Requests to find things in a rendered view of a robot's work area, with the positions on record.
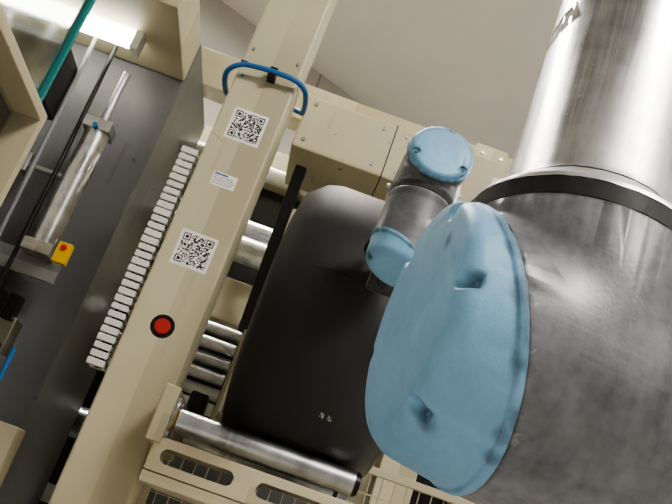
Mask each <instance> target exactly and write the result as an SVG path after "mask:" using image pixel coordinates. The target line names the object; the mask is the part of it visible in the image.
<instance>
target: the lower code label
mask: <svg viewBox="0 0 672 504"><path fill-rule="evenodd" d="M218 243H219V240H216V239H213V238H211V237H208V236H205V235H202V234H200V233H197V232H194V231H191V230H189V229H186V228H183V229H182V232H181V234H180V236H179V239H178V241H177V243H176V246H175V248H174V250H173V253H172V255H171V257H170V260H169V262H171V263H174V264H177V265H180V266H182V267H185V268H188V269H191V270H193V271H196V272H199V273H202V274H206V272H207V269H208V267H209V264H210V262H211V260H212V257H213V255H214V252H215V250H216V247H217V245H218Z"/></svg>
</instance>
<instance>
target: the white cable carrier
mask: <svg viewBox="0 0 672 504"><path fill-rule="evenodd" d="M181 152H182V153H181ZM181 152H180V153H179V155H178V159H177V160H176V162H175V164H176V166H175V165H174V166H173V169H172V171H173V172H171V173H170V175H169V178H170V179H168V180H167V182H166V185H167V186H165V187H164V189H163V192H164V193H161V195H160V199H161V200H160V199H159V200H158V202H157V206H155V208H154V210H153V212H154V214H152V216H151V221H149V222H148V224H147V226H148V228H147V227H146V228H145V231H144V234H145V235H144V234H143V235H142V237H141V239H140V240H141V241H142V242H140V243H139V245H138V248H139V250H138V249H136V251H135V253H134V255H135V256H136V257H135V256H133V257H132V260H131V263H132V264H131V263H130V264H129V266H128V268H127V269H128V270H129V272H128V271H127V272H126V273H125V278H126V279H123V280H122V282H121V285H122V286H123V287H122V286H120V287H119V289H118V293H119V294H118V293H116V295H115V297H114V300H115V301H116V302H113V303H112V304H111V307H112V309H113V310H112V309H109V311H108V315H109V316H110V317H106V318H105V320H104V323H106V325H105V324H102V326H101V329H100V331H102V332H103V333H102V332H99V333H98V335H97V337H96V338H97V339H99V341H97V340H96V341H95V343H94V347H96V348H97V349H95V348H92V349H91V351H90V355H92V356H93V357H91V356H88V358H87V360H86V362H87V363H89V364H90V365H89V366H90V367H92V368H94V369H97V370H100V371H103V372H106V370H107V368H108V365H109V363H110V361H111V357H109V355H110V356H113V354H114V352H115V350H113V348H114V349H116V347H117V345H118V343H119V342H117V341H119V340H120V338H121V336H122V335H121V334H120V333H123V331H124V329H125V327H124V326H123V325H125V326H126V324H127V322H128V320H127V318H128V319H129V317H130V315H131V313H132V312H131V311H133V308H134V306H135V305H134V303H135V304H136V301H137V299H138V297H137V296H139V295H140V292H141V290H140V288H141V289H142V288H143V285H144V282H145V281H146V279H147V276H148V275H147V274H149V272H150V270H151V268H150V267H152V265H153V263H154V260H155V258H156V256H157V253H158V251H159V249H160V246H161V244H162V242H163V239H164V238H165V235H166V232H167V231H168V228H169V225H170V224H171V222H172V218H173V217H174V215H175V211H176V210H177V208H178V205H179V203H180V201H181V198H182V197H183V194H184V192H185V190H186V187H187V185H188V183H189V181H190V178H191V176H192V174H193V171H194V169H195V167H196V165H197V162H198V160H199V159H198V153H199V151H198V150H195V149H193V148H190V147H187V146H184V145H183V146H182V148H181ZM188 154H189V155H188ZM194 156H195V157H194ZM185 161H186V162H185ZM189 170H190V171H189ZM179 174H180V175H179ZM176 181H177V182H176ZM182 183H184V184H182ZM180 190H181V191H180ZM177 197H178V198H177ZM167 201H168V202H167ZM164 224H165V225H164Z"/></svg>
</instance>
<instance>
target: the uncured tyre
mask: <svg viewBox="0 0 672 504"><path fill-rule="evenodd" d="M384 204H385V201H383V200H380V199H377V198H375V197H372V196H369V195H366V194H364V193H361V192H358V191H355V190H353V189H350V188H347V187H344V186H335V185H327V186H324V187H322V188H320V189H317V190H315V191H312V192H310V193H308V194H306V195H305V196H304V198H303V199H302V201H301V203H300V204H299V206H298V208H297V210H296V211H295V213H294V215H293V216H292V218H291V220H290V222H289V224H288V226H287V228H286V230H285V233H284V235H283V237H282V240H281V242H280V244H279V247H278V249H277V252H276V254H275V257H274V259H273V262H272V264H271V267H270V269H269V272H268V275H267V277H266V280H265V282H264V285H263V288H262V290H261V293H260V296H259V298H258V301H257V304H256V306H255V309H254V312H253V315H252V317H251V320H250V323H249V326H248V329H247V331H246V334H245V337H244V340H243V343H242V346H241V349H240V352H239V355H238V358H237V361H236V364H235V367H234V370H233V373H232V376H231V380H230V383H229V386H228V390H227V394H226V398H225V403H224V409H223V414H222V420H221V423H223V424H226V425H229V426H232V427H234V428H237V429H240V430H243V431H246V432H248V433H251V434H254V435H257V436H260V437H262V438H265V439H268V440H271V441H274V442H276V443H279V444H282V445H285V446H288V447H290V448H293V449H296V450H299V451H302V452H304V453H307V454H310V455H313V456H316V457H318V458H321V459H324V460H327V461H330V462H332V463H335V464H338V465H341V466H344V467H346V468H349V469H352V470H355V471H357V472H360V473H361V475H362V478H363V477H365V476H366V475H367V474H368V472H369V471H370V470H371V468H372V467H373V465H374V463H375V462H376V460H377V458H378V457H379V455H380V453H381V450H380V448H379V447H378V445H377V444H376V442H375V441H374V439H373V438H372V436H371V434H370V431H369V428H368V424H367V420H366V412H365V391H366V382H367V375H368V369H369V364H370V361H371V359H372V356H373V353H374V344H375V340H376V337H377V333H378V330H379V327H380V324H381V321H382V318H383V315H384V312H385V309H386V307H387V304H388V301H389V299H390V298H389V297H387V296H384V295H381V294H378V293H376V292H373V291H370V290H368V289H367V288H366V283H367V281H368V278H369V275H370V272H371V270H370V268H369V266H368V264H367V261H366V256H365V253H364V245H365V242H366V239H367V237H369V235H371V232H372V231H373V229H375V226H376V224H377V221H378V219H379V216H380V214H381V211H382V209H383V206H384ZM315 263H318V264H321V265H323V266H326V267H329V268H332V269H334V270H337V271H340V272H343V273H345V274H348V275H351V276H354V278H350V277H348V276H345V275H342V274H339V273H336V272H334V271H331V270H328V269H325V268H323V267H320V266H317V265H315ZM319 409H323V410H326V411H329V412H331V413H334V414H336V416H335V419H334V421H333V424H332V426H331V425H328V424H325V423H322V422H320V421H317V420H315V419H316V417H317V414H318V412H319Z"/></svg>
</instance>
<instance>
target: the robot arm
mask: <svg viewBox="0 0 672 504"><path fill-rule="evenodd" d="M473 162H474V156H473V151H472V149H471V147H470V145H469V143H468V142H467V141H466V140H465V139H464V138H463V137H462V136H461V135H460V134H458V133H457V132H455V131H453V130H451V129H448V128H445V127H439V126H433V127H427V128H424V129H422V130H420V131H419V132H417V133H416V134H415V135H414V137H413V138H412V139H411V140H410V141H409V143H408V145H407V149H406V153H405V155H404V157H403V159H402V161H401V164H400V166H399V168H398V170H397V172H396V175H395V177H394V179H393V181H392V184H390V183H387V184H386V187H385V188H386V189H387V190H388V193H387V195H386V198H385V204H384V206H383V209H382V211H381V214H380V216H379V219H378V221H377V224H376V226H375V229H373V231H372V232H371V235H369V237H367V239H366V242H365V245H364V253H365V256H366V261H367V264H368V266H369V268H370V270H371V272H370V275H369V278H368V281H367V283H366V288H367V289H368V290H370V291H373V292H376V293H378V294H381V295H384V296H387V297H389V298H390V299H389V301H388V304H387V307H386V309H385V312H384V315H383V318H382V321H381V324H380V327H379V330H378V333H377V337H376V340H375V344H374V353H373V356H372V359H371V361H370V364H369V369H368V375H367V382H366V391H365V412H366V420H367V424H368V428H369V431H370V434H371V436H372V438H373V439H374V441H375V442H376V444H377V445H378V447H379V448H380V450H381V451H382V452H383V453H384V454H385V455H387V456H388V457H390V458H391V459H392V460H394V461H396V462H398V463H400V464H401V465H403V466H405V467H407V468H408V469H410V470H412V471H414V472H415V473H417V474H419V475H421V476H422V477H424V478H426V479H428V480H430V481H431V483H432V484H433V485H434V486H436V487H437V488H438V489H439V490H441V491H443V492H445V493H447V494H449V495H453V496H460V497H462V498H464V499H466V500H468V501H470V502H473V503H475V504H672V0H562V3H561V6H560V9H559V12H558V16H557V19H556V22H555V25H554V29H553V32H552V35H551V38H550V41H549V45H548V48H547V51H546V54H545V58H544V61H543V64H542V67H541V70H540V74H539V77H538V80H537V83H536V87H535V90H534V93H533V96H532V100H531V103H530V106H529V109H528V112H527V116H526V119H525V122H524V125H523V129H522V132H521V135H520V138H519V141H518V145H517V148H516V151H515V154H514V158H513V161H512V164H511V167H510V171H509V174H508V177H506V178H503V179H500V180H498V181H496V182H494V183H492V184H490V185H488V186H486V187H485V188H483V189H482V190H480V191H479V192H478V193H477V194H476V195H475V196H474V197H473V198H472V199H471V200H470V202H468V203H467V202H463V201H460V202H456V201H457V198H458V196H459V193H460V190H461V187H462V185H463V183H464V181H465V179H466V178H467V177H468V176H469V175H470V173H471V171H472V166H473Z"/></svg>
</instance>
